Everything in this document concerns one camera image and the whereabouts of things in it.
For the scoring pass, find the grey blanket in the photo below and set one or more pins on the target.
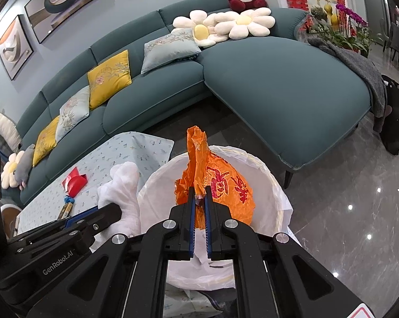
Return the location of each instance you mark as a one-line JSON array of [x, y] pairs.
[[358, 69]]

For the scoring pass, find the floral light blue tablecloth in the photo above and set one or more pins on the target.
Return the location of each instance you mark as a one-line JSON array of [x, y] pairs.
[[126, 149]]

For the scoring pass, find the small framed abstract painting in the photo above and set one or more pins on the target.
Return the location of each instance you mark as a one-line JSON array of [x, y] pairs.
[[12, 44]]

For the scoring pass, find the light blue embroidered cushion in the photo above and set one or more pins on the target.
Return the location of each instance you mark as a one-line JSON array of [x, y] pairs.
[[171, 51], [74, 112]]

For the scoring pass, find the purple orchid plant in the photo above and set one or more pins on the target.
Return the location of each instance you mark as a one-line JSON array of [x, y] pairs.
[[351, 15]]

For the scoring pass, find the wide framed abstract painting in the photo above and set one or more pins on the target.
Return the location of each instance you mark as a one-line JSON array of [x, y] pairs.
[[70, 0]]

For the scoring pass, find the red paper packet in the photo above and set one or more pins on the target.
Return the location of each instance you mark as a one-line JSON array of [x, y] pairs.
[[75, 183]]

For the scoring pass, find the yellow embroidered cushion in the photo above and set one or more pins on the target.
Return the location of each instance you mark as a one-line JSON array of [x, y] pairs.
[[110, 78], [45, 140]]

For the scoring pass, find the black bag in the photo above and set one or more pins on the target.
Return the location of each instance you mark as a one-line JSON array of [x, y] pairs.
[[398, 119]]

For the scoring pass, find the dark dining chair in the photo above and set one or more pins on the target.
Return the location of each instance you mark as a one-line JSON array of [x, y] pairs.
[[396, 39]]

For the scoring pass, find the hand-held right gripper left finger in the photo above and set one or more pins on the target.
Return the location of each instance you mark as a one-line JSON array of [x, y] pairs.
[[192, 218]]

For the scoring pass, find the white lined trash bin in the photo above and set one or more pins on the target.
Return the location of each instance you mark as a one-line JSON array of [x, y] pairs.
[[262, 192]]

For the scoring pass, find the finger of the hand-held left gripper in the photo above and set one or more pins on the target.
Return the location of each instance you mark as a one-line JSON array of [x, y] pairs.
[[82, 214], [103, 217]]

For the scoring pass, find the long white plush toy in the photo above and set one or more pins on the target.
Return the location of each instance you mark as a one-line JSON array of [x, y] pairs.
[[4, 127]]

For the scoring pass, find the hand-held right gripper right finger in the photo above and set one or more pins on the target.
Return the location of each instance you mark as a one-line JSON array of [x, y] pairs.
[[208, 218]]

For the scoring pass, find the grey plush toy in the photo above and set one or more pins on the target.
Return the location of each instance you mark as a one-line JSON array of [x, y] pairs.
[[24, 169]]

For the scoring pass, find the white round chair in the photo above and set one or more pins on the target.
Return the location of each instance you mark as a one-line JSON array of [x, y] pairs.
[[10, 220]]

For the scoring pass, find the green potted plant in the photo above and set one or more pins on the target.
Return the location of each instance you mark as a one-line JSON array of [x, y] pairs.
[[331, 34]]

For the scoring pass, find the teal corner sofa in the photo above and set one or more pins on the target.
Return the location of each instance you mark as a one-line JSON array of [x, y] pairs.
[[278, 106]]

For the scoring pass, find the white daisy flower cushion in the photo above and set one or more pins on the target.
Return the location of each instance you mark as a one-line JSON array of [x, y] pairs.
[[9, 172], [199, 28], [249, 23]]

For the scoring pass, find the white tissue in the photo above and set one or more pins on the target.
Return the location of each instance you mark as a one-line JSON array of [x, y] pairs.
[[123, 188]]

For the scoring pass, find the gold and black box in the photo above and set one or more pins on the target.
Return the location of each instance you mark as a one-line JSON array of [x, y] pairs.
[[66, 209]]

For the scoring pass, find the orange printed plastic bag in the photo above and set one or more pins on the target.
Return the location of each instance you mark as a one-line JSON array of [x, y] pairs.
[[226, 185]]

